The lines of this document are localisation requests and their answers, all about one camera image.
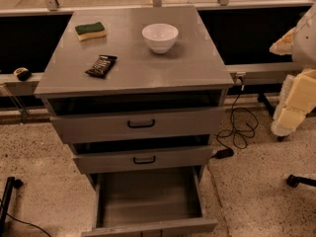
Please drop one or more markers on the black chair caster right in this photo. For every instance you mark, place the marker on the black chair caster right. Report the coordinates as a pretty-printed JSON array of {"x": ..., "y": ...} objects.
[{"x": 294, "y": 181}]

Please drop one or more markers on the black and yellow tape measure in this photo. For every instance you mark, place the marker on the black and yellow tape measure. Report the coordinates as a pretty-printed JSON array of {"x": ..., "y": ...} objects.
[{"x": 22, "y": 73}]

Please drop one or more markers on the white ceramic bowl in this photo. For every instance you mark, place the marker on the white ceramic bowl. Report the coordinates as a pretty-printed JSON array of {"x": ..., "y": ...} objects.
[{"x": 160, "y": 37}]

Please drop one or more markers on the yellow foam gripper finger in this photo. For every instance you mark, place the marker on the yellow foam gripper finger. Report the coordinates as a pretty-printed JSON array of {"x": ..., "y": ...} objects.
[
  {"x": 283, "y": 46},
  {"x": 296, "y": 100}
]

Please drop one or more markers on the black stand base left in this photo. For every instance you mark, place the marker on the black stand base left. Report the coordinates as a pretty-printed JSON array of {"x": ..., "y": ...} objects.
[{"x": 12, "y": 183}]

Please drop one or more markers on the grey middle drawer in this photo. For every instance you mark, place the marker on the grey middle drawer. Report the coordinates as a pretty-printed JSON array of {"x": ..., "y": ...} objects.
[{"x": 158, "y": 158}]

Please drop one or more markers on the black power adapter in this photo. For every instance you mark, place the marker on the black power adapter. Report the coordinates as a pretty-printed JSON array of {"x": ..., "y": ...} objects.
[{"x": 224, "y": 153}]

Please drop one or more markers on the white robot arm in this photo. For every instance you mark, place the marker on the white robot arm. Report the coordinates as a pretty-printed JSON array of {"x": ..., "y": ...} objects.
[{"x": 304, "y": 40}]

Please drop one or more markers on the grey bottom drawer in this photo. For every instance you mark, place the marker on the grey bottom drawer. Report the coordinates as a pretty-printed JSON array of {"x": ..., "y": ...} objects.
[{"x": 149, "y": 203}]

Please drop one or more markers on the green and yellow sponge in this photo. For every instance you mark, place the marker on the green and yellow sponge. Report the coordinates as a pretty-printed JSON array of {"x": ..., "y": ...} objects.
[{"x": 90, "y": 31}]

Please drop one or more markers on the grey top drawer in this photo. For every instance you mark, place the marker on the grey top drawer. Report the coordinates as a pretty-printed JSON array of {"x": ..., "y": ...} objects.
[{"x": 137, "y": 125}]

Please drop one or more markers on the grey drawer cabinet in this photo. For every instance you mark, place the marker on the grey drawer cabinet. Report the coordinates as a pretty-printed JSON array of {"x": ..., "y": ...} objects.
[{"x": 189, "y": 75}]

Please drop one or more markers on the black rxbar chocolate bar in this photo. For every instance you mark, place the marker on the black rxbar chocolate bar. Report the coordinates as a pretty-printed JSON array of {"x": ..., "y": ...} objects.
[{"x": 102, "y": 66}]

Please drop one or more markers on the grey drawer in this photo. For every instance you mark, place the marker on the grey drawer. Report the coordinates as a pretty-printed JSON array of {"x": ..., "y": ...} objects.
[
  {"x": 149, "y": 203},
  {"x": 137, "y": 125},
  {"x": 158, "y": 158}
]

